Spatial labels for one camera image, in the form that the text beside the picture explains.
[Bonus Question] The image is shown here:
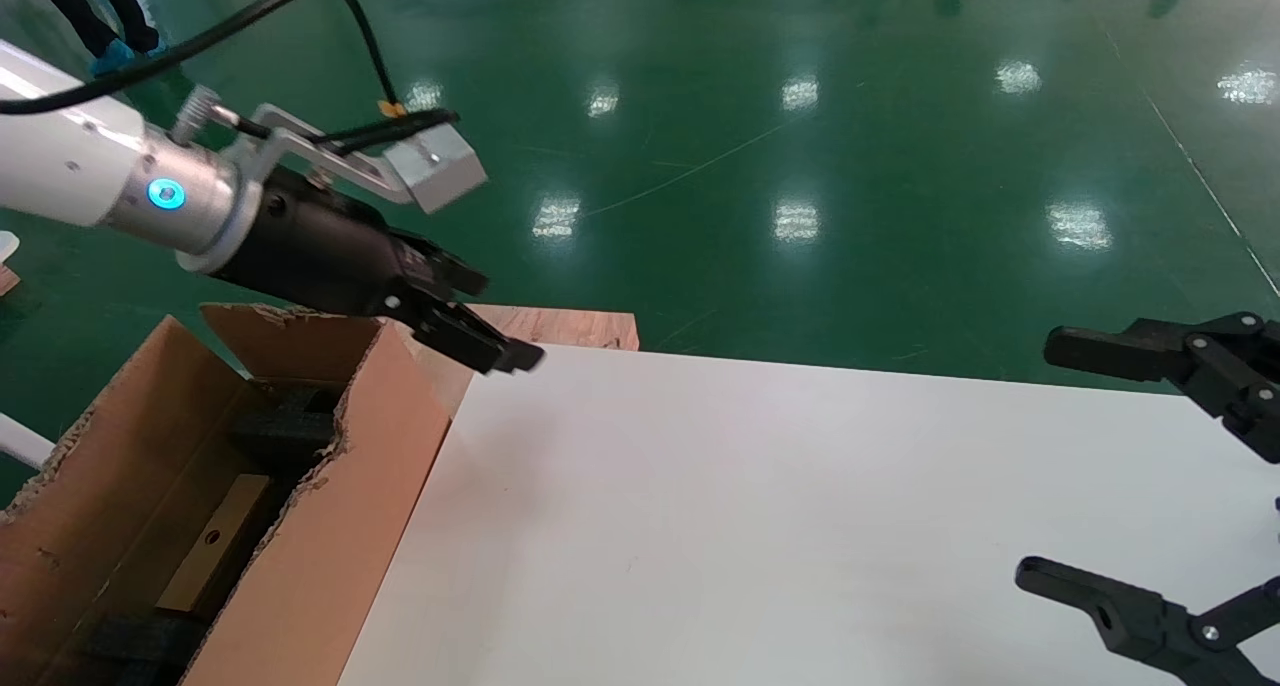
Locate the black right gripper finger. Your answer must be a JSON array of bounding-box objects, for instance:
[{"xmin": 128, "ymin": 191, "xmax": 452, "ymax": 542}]
[
  {"xmin": 1043, "ymin": 313, "xmax": 1280, "ymax": 464},
  {"xmin": 1015, "ymin": 556, "xmax": 1280, "ymax": 686}
]

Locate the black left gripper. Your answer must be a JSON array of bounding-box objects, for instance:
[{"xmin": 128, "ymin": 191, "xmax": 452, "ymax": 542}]
[{"xmin": 205, "ymin": 166, "xmax": 547, "ymax": 376}]

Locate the small brown cardboard box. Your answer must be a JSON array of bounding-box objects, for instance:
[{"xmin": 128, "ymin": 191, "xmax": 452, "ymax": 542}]
[{"xmin": 130, "ymin": 456, "xmax": 276, "ymax": 617}]

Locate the large open cardboard box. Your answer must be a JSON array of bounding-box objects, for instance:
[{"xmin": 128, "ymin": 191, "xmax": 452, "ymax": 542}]
[{"xmin": 0, "ymin": 303, "xmax": 453, "ymax": 686}]

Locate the plywood board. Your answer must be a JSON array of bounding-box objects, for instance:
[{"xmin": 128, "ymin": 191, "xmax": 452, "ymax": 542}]
[{"xmin": 400, "ymin": 304, "xmax": 639, "ymax": 417}]

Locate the person in black trousers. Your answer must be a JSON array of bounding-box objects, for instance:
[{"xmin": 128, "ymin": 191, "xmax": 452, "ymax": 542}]
[{"xmin": 20, "ymin": 0, "xmax": 161, "ymax": 77}]

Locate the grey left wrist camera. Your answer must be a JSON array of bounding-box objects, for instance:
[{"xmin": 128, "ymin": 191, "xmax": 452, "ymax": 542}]
[{"xmin": 240, "ymin": 104, "xmax": 489, "ymax": 215}]

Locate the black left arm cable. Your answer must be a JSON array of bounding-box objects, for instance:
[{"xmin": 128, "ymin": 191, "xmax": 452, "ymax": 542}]
[{"xmin": 0, "ymin": 0, "xmax": 461, "ymax": 157}]

